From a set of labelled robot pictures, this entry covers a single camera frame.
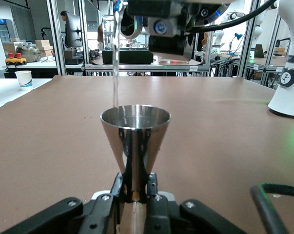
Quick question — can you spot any small striped paper cup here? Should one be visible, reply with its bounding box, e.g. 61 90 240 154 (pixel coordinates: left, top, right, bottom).
14 70 33 91

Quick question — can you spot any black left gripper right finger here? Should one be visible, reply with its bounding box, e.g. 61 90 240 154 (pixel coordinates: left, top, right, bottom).
144 172 247 234

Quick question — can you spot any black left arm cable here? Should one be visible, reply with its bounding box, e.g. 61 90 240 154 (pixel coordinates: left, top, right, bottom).
250 182 294 234

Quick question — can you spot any person in brown jacket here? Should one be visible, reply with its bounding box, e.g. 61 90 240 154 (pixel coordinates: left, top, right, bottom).
97 23 105 51

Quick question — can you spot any yellow box with red buttons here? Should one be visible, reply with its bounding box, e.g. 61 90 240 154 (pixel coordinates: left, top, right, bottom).
4 52 28 66

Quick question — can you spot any aluminium frame post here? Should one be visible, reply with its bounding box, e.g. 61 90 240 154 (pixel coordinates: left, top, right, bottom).
79 0 89 74
46 0 67 76

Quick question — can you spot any aluminium frame rail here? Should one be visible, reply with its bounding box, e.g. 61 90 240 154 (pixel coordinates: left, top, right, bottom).
84 63 211 77

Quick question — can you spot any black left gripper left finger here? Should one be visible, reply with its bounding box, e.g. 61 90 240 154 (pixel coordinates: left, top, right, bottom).
0 173 125 234

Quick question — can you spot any black monitor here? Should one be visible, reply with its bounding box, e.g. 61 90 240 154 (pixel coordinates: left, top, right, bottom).
64 12 82 49

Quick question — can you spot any blue desk lamp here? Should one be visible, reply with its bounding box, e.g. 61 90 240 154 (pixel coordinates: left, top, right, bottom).
231 33 244 53

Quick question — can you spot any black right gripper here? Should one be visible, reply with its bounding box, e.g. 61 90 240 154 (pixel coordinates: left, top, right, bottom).
126 0 225 56

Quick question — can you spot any person in dark jacket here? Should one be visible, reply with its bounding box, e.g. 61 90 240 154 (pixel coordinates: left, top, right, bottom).
59 10 70 47

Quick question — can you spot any small clear glass cup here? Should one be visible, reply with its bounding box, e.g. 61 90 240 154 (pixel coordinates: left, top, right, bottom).
114 0 144 40

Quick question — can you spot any long black box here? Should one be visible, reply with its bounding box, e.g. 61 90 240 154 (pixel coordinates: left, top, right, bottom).
102 50 154 65

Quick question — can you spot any brown table mat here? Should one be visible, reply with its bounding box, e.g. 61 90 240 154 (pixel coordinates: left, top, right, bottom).
0 75 294 234

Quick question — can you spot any cardboard box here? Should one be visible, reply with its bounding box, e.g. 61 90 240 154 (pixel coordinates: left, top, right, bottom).
34 39 54 57

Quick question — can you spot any glass door fridge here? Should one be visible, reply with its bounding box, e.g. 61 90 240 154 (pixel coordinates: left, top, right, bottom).
0 18 10 42

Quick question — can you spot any clear liquid stream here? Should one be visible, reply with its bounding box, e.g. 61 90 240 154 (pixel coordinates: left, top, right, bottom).
112 0 128 108

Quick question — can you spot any grey bag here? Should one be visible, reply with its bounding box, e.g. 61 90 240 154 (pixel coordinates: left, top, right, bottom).
15 43 43 63

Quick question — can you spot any steel double jigger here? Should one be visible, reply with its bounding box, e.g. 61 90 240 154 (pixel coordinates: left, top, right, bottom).
99 104 172 234

